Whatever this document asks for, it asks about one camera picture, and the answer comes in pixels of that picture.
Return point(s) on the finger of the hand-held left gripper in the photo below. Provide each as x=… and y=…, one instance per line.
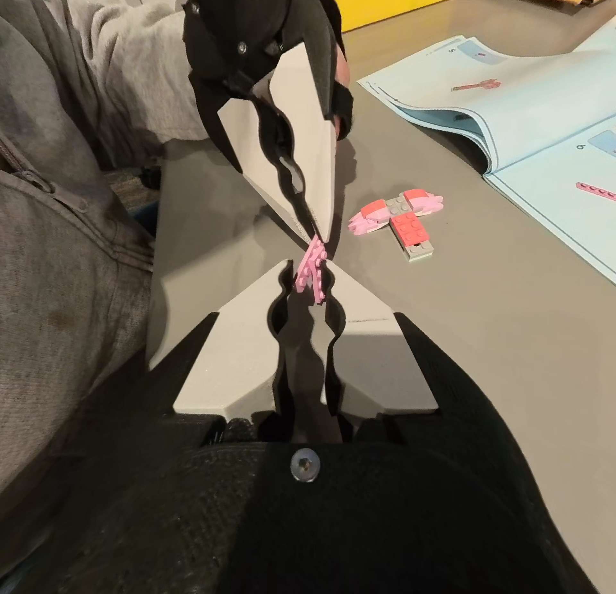
x=250, y=146
x=313, y=146

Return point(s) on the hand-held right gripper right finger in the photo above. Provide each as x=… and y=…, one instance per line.
x=385, y=368

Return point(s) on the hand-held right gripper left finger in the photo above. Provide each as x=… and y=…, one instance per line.
x=221, y=368

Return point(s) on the pink wedge brick plate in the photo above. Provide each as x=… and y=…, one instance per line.
x=319, y=293

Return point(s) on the long pink brick plate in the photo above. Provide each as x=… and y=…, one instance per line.
x=308, y=259

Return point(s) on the pink red brick model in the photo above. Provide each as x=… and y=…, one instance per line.
x=409, y=228

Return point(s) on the yellow plastic bin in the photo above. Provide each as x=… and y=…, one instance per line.
x=385, y=2

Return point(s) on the light blue instruction booklet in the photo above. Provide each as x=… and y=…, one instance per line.
x=529, y=98

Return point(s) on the person's left forearm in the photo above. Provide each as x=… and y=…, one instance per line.
x=134, y=50

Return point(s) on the grey desk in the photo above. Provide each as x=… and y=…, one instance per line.
x=433, y=339

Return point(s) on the person's left hand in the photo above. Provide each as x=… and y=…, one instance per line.
x=342, y=69

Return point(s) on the person's grey clothing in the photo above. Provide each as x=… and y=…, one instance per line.
x=48, y=218

